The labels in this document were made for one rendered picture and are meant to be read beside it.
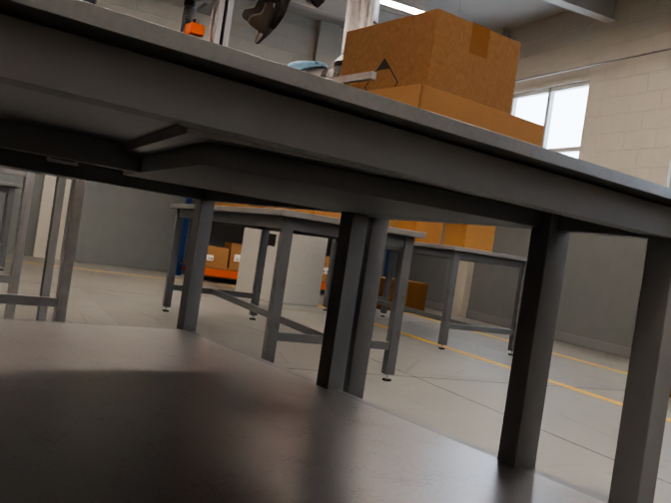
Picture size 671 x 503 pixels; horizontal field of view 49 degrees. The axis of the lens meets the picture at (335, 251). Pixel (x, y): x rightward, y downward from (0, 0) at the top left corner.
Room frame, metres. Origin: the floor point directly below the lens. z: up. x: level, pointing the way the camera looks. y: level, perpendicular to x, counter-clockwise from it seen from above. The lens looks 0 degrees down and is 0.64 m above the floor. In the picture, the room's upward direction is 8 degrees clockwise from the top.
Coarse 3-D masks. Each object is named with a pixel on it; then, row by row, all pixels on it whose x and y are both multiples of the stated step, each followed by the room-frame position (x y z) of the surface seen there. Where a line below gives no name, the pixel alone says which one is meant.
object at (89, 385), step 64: (0, 64) 0.69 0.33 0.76; (64, 64) 0.72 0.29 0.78; (128, 64) 0.76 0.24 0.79; (0, 128) 1.61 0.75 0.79; (192, 128) 0.84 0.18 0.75; (256, 128) 0.85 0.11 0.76; (320, 128) 0.90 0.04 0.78; (384, 128) 0.96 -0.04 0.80; (192, 192) 2.96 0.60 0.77; (512, 192) 1.12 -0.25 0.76; (576, 192) 1.22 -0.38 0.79; (192, 256) 2.99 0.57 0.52; (0, 320) 2.54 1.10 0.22; (192, 320) 3.00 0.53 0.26; (640, 320) 1.44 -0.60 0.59; (0, 384) 1.68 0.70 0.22; (64, 384) 1.77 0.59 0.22; (128, 384) 1.86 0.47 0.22; (192, 384) 1.98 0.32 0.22; (256, 384) 2.10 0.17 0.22; (320, 384) 2.22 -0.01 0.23; (640, 384) 1.42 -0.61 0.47; (0, 448) 1.25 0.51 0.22; (64, 448) 1.30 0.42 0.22; (128, 448) 1.35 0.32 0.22; (192, 448) 1.41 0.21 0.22; (256, 448) 1.47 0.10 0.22; (320, 448) 1.54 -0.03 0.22; (384, 448) 1.62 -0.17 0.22; (448, 448) 1.70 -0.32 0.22; (640, 448) 1.41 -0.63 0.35
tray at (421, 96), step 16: (384, 96) 1.04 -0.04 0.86; (400, 96) 1.01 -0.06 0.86; (416, 96) 0.99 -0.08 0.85; (432, 96) 1.00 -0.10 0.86; (448, 96) 1.01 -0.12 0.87; (448, 112) 1.02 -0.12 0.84; (464, 112) 1.03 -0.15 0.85; (480, 112) 1.05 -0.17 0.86; (496, 112) 1.07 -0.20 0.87; (496, 128) 1.08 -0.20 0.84; (512, 128) 1.10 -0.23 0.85; (528, 128) 1.12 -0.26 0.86
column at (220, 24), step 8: (216, 0) 2.09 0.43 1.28; (224, 0) 2.07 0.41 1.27; (232, 0) 2.09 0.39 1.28; (216, 8) 2.08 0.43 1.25; (224, 8) 2.08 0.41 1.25; (232, 8) 2.09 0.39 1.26; (216, 16) 2.07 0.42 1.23; (224, 16) 2.09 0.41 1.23; (216, 24) 2.07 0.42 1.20; (224, 24) 2.09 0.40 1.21; (208, 32) 2.10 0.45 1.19; (216, 32) 2.07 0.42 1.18; (224, 32) 2.08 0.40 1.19; (208, 40) 2.09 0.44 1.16; (216, 40) 2.07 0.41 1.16; (224, 40) 2.09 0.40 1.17
